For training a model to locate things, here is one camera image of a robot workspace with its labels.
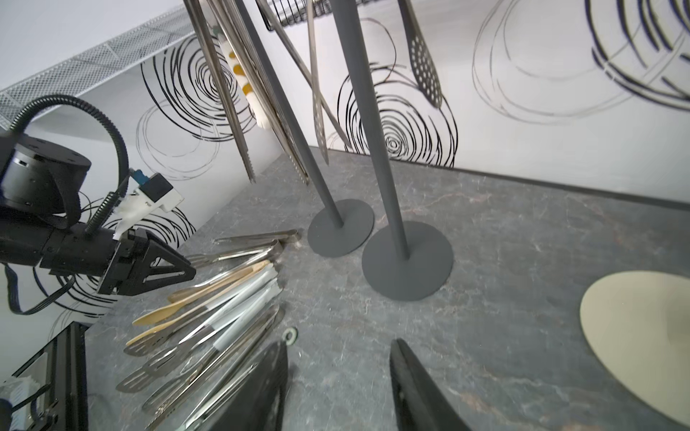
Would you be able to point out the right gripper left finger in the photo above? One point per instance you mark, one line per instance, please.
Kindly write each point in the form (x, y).
(260, 403)

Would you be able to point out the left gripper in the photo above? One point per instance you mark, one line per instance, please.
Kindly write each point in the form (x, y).
(41, 226)

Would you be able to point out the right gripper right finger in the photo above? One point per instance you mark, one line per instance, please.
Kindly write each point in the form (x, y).
(419, 403)

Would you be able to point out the dark grey rack stand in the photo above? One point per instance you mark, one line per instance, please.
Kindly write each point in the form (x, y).
(342, 226)
(405, 261)

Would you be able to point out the white handled steel tongs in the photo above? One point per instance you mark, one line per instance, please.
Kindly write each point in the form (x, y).
(246, 87)

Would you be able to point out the perforated steel tongs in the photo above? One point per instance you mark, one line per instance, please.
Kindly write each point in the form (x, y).
(422, 64)

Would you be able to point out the green tipped tongs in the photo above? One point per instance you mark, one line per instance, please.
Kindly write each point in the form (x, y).
(210, 410)

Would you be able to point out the slim steel tweezers tongs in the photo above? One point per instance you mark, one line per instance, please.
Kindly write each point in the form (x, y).
(167, 399)

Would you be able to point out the cream rack stand rear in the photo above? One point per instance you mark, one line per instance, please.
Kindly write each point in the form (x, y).
(637, 325)

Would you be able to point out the white wire shelf basket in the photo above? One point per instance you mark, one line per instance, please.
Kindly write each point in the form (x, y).
(91, 68)

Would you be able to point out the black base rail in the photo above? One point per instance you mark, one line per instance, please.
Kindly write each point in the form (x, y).
(49, 392)

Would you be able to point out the black wire basket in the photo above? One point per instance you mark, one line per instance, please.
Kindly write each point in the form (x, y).
(292, 12)

